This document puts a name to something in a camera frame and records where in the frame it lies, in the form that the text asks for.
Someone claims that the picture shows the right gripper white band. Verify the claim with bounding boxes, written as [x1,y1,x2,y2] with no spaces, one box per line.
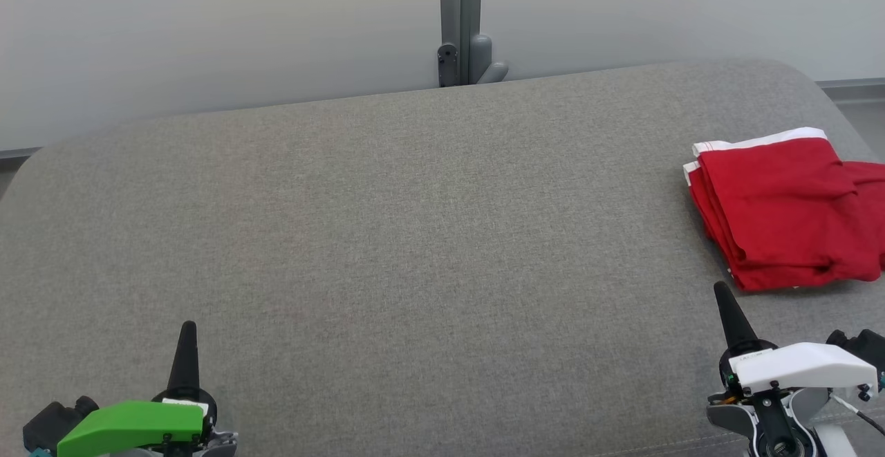
[714,281,878,395]

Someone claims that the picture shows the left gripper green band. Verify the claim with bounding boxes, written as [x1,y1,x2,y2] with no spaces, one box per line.
[57,321,218,457]

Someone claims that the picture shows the red shorts with white hem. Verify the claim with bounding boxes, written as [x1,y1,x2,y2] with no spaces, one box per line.
[683,127,885,292]

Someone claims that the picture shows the red jersey with white sleeves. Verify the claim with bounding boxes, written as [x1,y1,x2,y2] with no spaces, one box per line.
[840,160,885,285]

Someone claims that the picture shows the grey fabric sofa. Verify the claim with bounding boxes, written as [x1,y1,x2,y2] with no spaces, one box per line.
[0,58,885,457]

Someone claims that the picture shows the grey rounded partition foot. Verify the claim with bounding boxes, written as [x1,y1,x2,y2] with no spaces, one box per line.
[470,34,510,84]

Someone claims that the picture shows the grey partition post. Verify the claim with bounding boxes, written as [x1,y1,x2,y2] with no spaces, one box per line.
[437,0,483,88]

